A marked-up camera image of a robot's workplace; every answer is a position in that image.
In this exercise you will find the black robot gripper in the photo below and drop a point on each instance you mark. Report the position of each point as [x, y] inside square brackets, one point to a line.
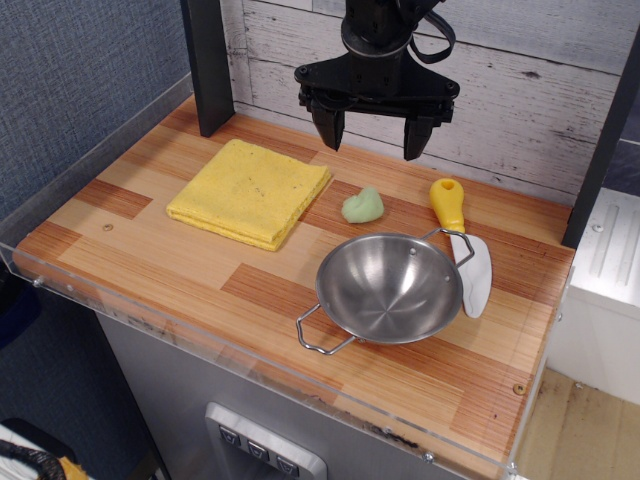
[397, 87]

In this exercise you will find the yellow cloth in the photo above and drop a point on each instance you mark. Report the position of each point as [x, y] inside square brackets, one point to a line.
[249, 194]

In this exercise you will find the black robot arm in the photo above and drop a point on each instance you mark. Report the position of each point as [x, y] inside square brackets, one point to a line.
[390, 45]

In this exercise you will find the green dough lump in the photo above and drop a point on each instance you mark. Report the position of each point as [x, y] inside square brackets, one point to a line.
[364, 207]

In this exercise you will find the silver dispenser button panel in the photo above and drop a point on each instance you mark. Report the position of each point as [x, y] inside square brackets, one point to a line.
[261, 444]

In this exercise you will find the clear acrylic table guard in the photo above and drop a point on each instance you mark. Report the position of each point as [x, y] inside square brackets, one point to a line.
[207, 321]

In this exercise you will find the black yellow object bottom left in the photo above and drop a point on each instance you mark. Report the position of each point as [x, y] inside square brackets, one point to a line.
[46, 465]

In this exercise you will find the yellow handled white toy knife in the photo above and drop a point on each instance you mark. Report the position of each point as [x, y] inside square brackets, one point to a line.
[471, 253]

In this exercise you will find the stainless steel bowl with handles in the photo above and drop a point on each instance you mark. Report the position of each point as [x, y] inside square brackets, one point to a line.
[388, 288]

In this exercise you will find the black vertical post left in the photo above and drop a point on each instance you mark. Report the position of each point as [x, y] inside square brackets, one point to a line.
[206, 45]

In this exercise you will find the black vertical post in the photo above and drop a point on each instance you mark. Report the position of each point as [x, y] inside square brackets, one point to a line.
[611, 45]
[206, 45]

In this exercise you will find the black vertical post right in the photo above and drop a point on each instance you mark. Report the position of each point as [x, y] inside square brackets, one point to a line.
[611, 45]

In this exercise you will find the white aluminium rail block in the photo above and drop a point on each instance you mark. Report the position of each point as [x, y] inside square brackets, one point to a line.
[607, 259]

